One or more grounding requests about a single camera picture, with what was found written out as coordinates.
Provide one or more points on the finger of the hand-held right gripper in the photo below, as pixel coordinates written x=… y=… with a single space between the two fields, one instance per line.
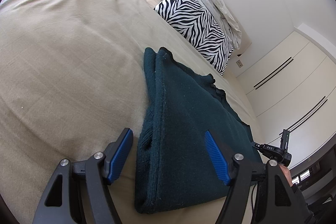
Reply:
x=257 y=146

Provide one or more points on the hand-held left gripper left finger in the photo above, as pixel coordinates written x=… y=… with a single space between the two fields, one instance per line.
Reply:
x=119 y=158

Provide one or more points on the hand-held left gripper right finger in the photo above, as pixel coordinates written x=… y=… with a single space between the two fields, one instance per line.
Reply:
x=216 y=158

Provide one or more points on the dark teal knit sweater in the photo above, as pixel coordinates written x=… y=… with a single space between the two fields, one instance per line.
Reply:
x=183 y=121

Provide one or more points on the person's right forearm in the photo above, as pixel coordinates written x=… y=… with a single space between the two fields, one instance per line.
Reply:
x=302 y=203

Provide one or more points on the person's right hand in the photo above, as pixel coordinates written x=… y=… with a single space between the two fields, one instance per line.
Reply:
x=285 y=174

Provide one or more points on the white wardrobe doors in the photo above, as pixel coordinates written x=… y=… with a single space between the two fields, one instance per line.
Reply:
x=302 y=69

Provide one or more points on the beige bed sheet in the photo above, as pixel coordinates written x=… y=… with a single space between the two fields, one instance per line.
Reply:
x=65 y=56

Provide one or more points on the zebra print pillow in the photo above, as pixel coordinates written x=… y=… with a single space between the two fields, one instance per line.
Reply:
x=194 y=22

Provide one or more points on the white wall socket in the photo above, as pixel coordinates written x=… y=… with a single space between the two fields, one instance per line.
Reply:
x=240 y=64

